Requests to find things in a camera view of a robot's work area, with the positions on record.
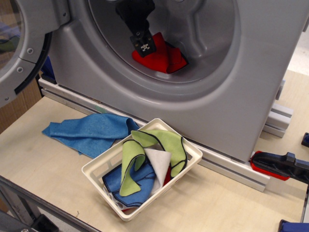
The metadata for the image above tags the metal table frame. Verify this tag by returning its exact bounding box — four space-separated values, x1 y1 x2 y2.
0 176 99 232

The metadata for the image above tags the light blue cloth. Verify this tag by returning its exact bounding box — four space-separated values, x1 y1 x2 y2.
42 114 139 159

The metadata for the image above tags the cardboard box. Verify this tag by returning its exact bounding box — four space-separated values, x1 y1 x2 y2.
0 79 42 133

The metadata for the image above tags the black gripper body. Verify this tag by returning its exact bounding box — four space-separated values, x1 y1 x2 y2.
115 0 155 39

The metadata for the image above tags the red black clamp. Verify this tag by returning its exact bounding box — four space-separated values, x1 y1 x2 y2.
250 151 309 184

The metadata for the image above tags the red cloth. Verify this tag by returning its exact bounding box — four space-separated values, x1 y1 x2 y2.
132 32 188 74

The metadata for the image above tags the grey toy washing machine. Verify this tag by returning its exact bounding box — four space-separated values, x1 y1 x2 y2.
50 0 309 161

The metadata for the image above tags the dark blue cloth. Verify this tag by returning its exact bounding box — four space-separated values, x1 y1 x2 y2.
102 161 156 210

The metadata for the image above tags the green cloth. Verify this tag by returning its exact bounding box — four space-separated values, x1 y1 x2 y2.
119 130 188 197

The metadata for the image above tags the white cloth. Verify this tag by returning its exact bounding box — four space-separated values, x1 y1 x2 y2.
145 148 172 195

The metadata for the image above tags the black corner object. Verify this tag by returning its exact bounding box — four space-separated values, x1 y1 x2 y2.
301 132 309 147

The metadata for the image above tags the white plastic basket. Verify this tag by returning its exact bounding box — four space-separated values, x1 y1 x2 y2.
82 118 202 221

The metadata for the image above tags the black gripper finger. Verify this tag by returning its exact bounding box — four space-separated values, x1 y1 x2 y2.
130 33 156 58

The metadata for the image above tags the grey washing machine door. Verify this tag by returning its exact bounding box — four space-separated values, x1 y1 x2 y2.
0 0 70 106

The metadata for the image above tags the aluminium profile rail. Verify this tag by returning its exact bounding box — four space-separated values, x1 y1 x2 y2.
38 77 270 193

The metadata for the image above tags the blue black object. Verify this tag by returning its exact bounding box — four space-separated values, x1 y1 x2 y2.
278 220 309 232

